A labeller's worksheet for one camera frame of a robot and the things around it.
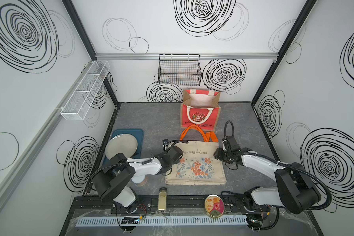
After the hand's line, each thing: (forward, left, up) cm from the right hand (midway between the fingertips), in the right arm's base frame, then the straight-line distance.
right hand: (216, 155), depth 90 cm
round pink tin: (-27, +5, +3) cm, 28 cm away
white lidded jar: (-17, +43, +5) cm, 47 cm away
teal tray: (+18, +54, -4) cm, 57 cm away
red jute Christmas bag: (+20, +10, +21) cm, 31 cm away
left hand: (-1, +25, 0) cm, 25 cm away
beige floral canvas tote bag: (-7, +11, +1) cm, 13 cm away
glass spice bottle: (-25, +30, +3) cm, 40 cm away
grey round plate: (+6, +61, +2) cm, 61 cm away
